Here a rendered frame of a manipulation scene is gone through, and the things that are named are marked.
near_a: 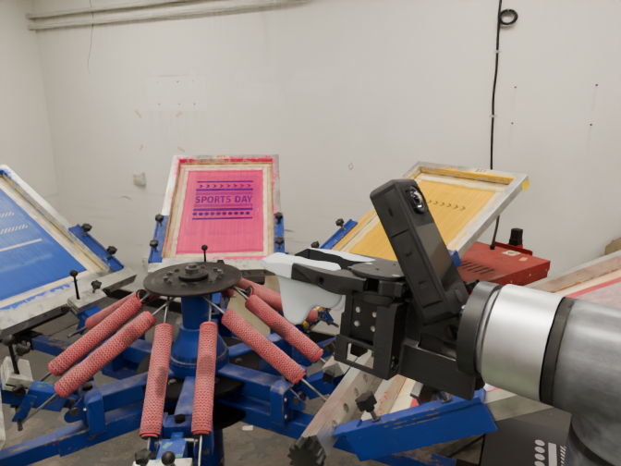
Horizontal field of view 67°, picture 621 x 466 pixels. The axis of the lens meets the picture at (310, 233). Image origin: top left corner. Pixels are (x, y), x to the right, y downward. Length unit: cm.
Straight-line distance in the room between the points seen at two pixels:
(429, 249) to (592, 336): 12
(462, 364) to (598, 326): 9
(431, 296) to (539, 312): 7
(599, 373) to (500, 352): 6
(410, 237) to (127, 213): 433
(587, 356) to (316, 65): 318
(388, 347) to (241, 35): 344
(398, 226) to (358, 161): 295
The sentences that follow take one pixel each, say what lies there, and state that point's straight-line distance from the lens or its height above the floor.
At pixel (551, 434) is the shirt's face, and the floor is 95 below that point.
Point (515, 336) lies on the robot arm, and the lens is 34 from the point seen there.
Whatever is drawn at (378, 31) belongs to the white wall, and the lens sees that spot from 329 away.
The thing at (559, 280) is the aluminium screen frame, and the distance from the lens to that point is 143.
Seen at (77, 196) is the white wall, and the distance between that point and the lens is 508.
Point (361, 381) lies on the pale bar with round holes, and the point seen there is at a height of 115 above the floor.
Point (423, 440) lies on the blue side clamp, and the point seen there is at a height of 120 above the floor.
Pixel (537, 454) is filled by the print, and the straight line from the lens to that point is 147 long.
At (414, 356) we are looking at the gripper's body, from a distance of 39.
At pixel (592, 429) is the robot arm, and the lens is 36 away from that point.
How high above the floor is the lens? 182
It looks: 15 degrees down
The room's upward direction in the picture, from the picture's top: straight up
